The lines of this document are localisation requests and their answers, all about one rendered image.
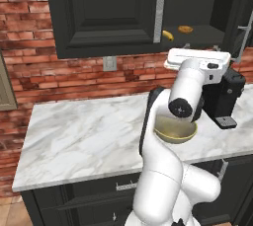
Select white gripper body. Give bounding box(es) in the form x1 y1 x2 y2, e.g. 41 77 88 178
163 47 232 72

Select orange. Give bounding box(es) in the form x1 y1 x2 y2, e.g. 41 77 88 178
177 25 195 35

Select yellow banana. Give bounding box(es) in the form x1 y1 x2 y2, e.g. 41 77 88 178
161 30 175 42

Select yellow-green bowl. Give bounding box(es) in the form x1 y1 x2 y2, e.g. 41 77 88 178
153 114 199 145

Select dark base cabinet door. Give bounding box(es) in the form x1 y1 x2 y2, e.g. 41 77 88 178
192 154 253 226

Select black coffee machine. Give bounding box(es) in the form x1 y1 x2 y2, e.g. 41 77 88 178
201 66 247 130

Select dark drawer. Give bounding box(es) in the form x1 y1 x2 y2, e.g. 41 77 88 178
39 199 136 226
33 172 143 212

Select dark lower drawer front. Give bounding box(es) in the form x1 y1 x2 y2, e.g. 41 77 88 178
39 199 136 226

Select dark wall cabinet door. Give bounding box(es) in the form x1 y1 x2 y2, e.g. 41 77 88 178
43 0 168 60
220 0 253 65

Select grey wall outlet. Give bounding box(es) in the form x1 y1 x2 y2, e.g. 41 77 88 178
102 55 119 73

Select silver base cabinet handle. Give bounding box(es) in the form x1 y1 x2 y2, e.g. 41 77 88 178
216 158 229 183

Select grey window frame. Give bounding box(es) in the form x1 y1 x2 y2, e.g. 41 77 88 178
0 49 19 113

